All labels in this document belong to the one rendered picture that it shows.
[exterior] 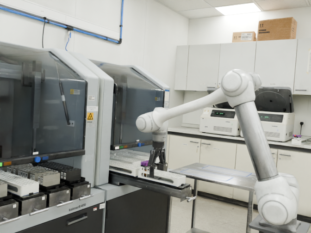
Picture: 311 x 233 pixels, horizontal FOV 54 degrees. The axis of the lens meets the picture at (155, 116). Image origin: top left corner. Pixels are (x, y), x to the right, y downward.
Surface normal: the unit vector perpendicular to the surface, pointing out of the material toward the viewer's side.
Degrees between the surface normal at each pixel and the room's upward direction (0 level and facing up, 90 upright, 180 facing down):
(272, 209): 96
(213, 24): 90
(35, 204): 90
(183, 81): 90
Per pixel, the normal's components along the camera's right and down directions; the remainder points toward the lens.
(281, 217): -0.51, 0.09
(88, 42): 0.83, 0.08
